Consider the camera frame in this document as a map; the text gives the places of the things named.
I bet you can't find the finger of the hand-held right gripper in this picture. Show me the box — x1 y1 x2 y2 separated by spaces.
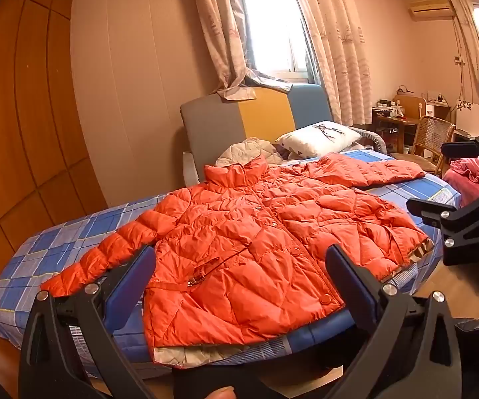
406 197 458 228
441 140 479 158

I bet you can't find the person's left hand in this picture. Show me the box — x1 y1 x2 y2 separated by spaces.
206 386 236 399

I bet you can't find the bright window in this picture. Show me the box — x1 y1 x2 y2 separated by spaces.
237 0 320 81

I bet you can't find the beige quilted jacket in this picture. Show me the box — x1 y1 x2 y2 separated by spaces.
215 137 284 168

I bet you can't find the cluttered wooden desk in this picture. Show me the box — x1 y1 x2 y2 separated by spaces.
372 95 428 154

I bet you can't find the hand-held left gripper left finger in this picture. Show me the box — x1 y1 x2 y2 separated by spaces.
18 246 157 399

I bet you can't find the wooden wardrobe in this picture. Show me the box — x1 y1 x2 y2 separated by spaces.
0 0 107 317

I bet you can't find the bed with blue plaid sheet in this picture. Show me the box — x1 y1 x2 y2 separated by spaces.
0 147 460 383

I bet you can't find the wall air conditioner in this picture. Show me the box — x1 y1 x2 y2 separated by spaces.
408 0 456 21

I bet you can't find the rattan chair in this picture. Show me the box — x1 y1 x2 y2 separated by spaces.
403 115 456 175

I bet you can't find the white small shelf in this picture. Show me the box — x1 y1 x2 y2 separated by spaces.
424 91 451 120

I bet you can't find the white flower-print board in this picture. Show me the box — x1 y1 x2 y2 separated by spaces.
456 99 479 136

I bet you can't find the narrow beige curtain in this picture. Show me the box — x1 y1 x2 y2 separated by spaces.
439 0 479 104

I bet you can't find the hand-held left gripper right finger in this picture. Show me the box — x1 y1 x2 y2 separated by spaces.
325 244 463 399

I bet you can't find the pink cloth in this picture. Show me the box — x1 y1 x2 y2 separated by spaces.
443 156 479 287

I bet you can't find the grey yellow blue headboard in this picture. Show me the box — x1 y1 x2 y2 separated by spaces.
180 83 334 167

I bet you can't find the white printed pillow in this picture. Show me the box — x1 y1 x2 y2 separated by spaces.
275 120 363 159

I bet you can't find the orange puffer jacket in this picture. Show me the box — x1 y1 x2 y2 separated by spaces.
40 152 435 368

